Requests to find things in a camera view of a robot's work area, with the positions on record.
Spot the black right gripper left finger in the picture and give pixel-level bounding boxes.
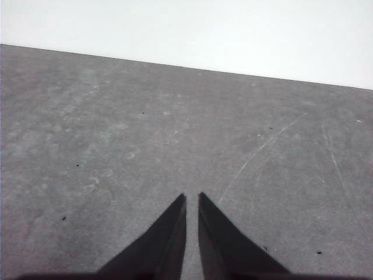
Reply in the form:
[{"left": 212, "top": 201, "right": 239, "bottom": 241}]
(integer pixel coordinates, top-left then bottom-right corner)
[{"left": 96, "top": 192, "right": 188, "bottom": 277}]

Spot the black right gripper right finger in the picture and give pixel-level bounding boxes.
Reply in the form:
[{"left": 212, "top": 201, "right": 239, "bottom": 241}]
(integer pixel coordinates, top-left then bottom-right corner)
[{"left": 198, "top": 192, "right": 290, "bottom": 277}]

